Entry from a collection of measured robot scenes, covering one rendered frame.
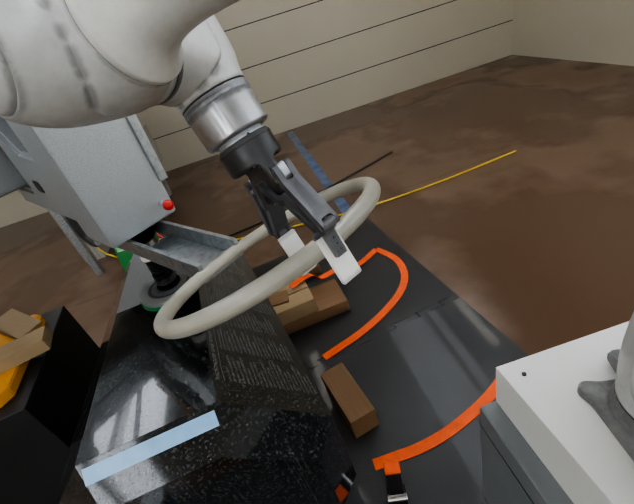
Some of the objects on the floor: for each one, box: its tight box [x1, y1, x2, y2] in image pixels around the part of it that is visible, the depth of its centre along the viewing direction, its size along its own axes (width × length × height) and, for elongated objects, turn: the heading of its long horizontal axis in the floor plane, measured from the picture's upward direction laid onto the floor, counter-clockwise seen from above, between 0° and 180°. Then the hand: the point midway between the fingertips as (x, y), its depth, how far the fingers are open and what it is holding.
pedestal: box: [0, 306, 100, 504], centre depth 165 cm, size 66×66×74 cm
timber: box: [320, 362, 379, 439], centre depth 173 cm, size 30×12×12 cm, turn 46°
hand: (324, 267), depth 54 cm, fingers open, 13 cm apart
